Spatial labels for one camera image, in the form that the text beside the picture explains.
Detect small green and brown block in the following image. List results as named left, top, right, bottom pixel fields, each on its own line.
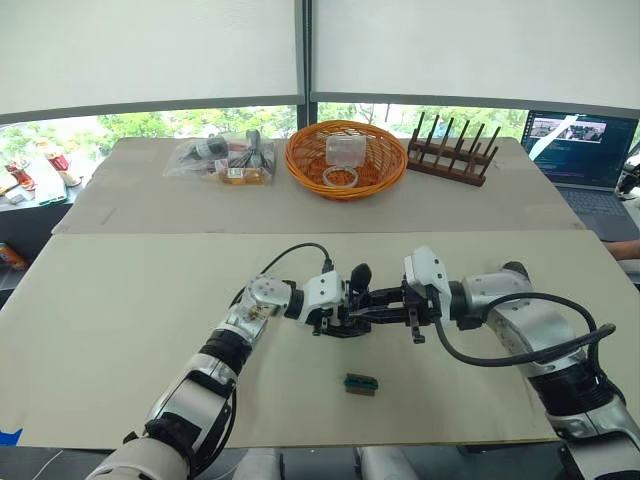
left=342, top=372, right=379, bottom=400

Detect black round bottle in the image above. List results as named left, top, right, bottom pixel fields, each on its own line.
left=194, top=135, right=230, bottom=160

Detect yellow snack packet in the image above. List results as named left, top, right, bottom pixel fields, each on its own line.
left=217, top=167, right=267, bottom=188

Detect grey window frame post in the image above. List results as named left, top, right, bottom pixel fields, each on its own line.
left=293, top=0, right=320, bottom=140

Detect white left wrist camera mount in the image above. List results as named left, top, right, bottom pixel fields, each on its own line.
left=298, top=272, right=346, bottom=329

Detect person's bare hand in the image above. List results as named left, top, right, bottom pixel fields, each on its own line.
left=605, top=238, right=640, bottom=262

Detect red and white bottle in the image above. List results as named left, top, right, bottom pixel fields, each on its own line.
left=4, top=162, right=37, bottom=194
left=37, top=141, right=71, bottom=177

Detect orange woven basket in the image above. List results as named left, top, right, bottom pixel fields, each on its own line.
left=284, top=118, right=407, bottom=202

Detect clear plastic bag of items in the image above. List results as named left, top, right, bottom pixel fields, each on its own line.
left=163, top=128, right=278, bottom=189

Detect clear tape ring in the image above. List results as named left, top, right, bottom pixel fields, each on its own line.
left=322, top=167, right=360, bottom=189

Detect open laptop computer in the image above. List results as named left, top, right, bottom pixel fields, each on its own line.
left=519, top=109, right=640, bottom=243

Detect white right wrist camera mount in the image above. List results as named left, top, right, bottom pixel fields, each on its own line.
left=402, top=245, right=451, bottom=321

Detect clear plastic box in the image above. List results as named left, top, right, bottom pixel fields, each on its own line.
left=325, top=134, right=366, bottom=169

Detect orange drink can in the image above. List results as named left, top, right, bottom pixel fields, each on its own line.
left=0, top=242, right=29, bottom=272

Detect white and black device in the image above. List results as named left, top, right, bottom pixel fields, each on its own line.
left=617, top=154, right=640, bottom=202

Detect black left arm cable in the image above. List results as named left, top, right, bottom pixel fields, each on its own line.
left=189, top=243, right=335, bottom=476

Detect white roller blind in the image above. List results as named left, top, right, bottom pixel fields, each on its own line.
left=309, top=0, right=640, bottom=114
left=0, top=0, right=305, bottom=117

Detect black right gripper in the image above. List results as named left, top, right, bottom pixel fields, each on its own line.
left=348, top=284, right=438, bottom=347

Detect black ribbed finger piece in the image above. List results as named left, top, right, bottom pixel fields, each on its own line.
left=348, top=263, right=374, bottom=295

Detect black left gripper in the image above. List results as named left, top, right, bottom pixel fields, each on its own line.
left=311, top=279, right=375, bottom=341

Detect white box with green edge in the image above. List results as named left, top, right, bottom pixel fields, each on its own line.
left=33, top=172, right=69, bottom=206

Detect dark wooden peg rack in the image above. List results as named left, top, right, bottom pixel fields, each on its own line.
left=405, top=112, right=500, bottom=188

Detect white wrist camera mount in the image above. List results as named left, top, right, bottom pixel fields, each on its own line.
left=298, top=272, right=346, bottom=329
left=402, top=245, right=451, bottom=321

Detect grey metal tool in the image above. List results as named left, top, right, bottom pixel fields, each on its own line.
left=243, top=128, right=265, bottom=169

